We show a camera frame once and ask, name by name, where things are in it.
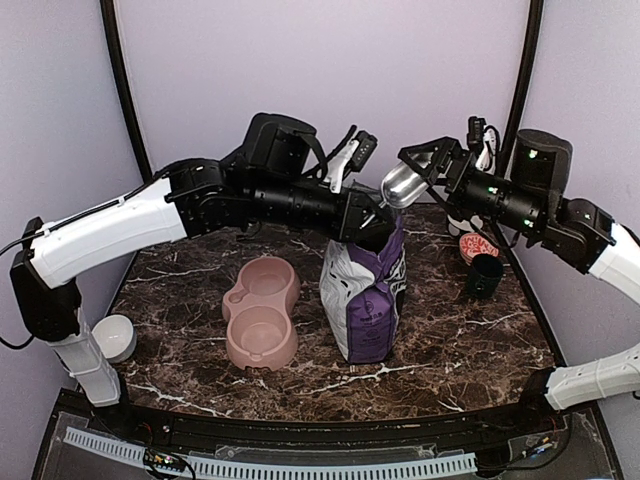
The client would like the silver metal scoop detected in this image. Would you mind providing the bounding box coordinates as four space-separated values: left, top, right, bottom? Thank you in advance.
380 162 428 210

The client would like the purple white pet food bag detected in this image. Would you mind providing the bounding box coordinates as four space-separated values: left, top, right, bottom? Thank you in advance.
319 207 406 364

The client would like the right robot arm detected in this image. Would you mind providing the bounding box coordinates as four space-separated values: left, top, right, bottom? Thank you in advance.
398 129 639 434

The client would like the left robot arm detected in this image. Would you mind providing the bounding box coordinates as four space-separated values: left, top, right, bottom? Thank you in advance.
10 157 395 436

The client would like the pink double pet bowl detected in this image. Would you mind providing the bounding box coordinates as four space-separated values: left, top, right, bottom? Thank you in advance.
222 256 300 371

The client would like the black white dotted cup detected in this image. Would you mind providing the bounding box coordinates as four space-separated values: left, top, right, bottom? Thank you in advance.
447 215 483 237

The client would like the red patterned bowl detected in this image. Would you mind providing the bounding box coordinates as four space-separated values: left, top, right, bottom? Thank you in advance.
458 233 499 265

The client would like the dark green cup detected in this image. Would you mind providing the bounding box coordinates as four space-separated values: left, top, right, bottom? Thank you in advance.
465 254 504 299

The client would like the white grey ceramic bowl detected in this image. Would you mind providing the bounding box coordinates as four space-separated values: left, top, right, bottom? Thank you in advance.
92 314 137 364

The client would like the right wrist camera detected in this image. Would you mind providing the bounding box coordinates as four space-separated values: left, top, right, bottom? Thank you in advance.
465 115 574 201

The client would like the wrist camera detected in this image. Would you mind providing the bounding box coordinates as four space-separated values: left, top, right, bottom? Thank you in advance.
465 115 574 201
241 112 378 194

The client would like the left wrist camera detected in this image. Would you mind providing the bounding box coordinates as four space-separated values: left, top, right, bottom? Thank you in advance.
241 112 378 194

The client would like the black front table rail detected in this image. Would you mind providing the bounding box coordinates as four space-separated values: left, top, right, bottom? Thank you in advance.
89 389 566 451

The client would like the grey slotted cable duct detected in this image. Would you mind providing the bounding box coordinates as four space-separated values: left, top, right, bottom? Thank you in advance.
63 427 478 479

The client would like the black left frame post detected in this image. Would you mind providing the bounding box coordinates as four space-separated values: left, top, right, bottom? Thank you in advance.
99 0 153 181

